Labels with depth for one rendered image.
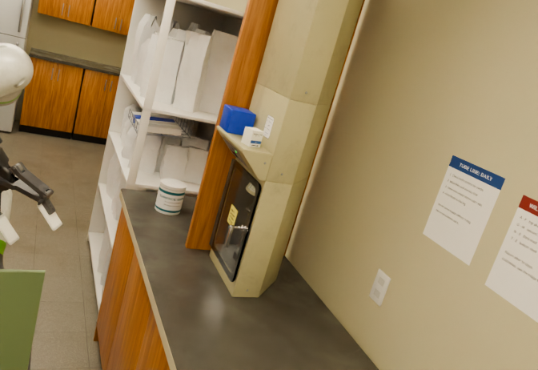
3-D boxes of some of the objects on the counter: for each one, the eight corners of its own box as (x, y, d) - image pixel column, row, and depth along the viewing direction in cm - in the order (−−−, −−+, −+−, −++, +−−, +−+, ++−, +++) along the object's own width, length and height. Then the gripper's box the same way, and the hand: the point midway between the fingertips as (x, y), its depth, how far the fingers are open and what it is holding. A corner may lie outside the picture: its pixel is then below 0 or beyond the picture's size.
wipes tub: (177, 206, 257) (183, 179, 253) (182, 216, 245) (189, 189, 242) (152, 203, 251) (158, 176, 247) (156, 214, 240) (163, 186, 236)
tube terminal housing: (260, 259, 224) (309, 94, 205) (290, 299, 196) (350, 113, 177) (208, 255, 213) (255, 82, 194) (232, 297, 185) (289, 99, 166)
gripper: (35, 129, 106) (86, 213, 113) (-43, 162, 115) (8, 239, 121) (12, 141, 100) (66, 230, 106) (-69, 176, 108) (-14, 255, 115)
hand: (33, 231), depth 113 cm, fingers open, 13 cm apart
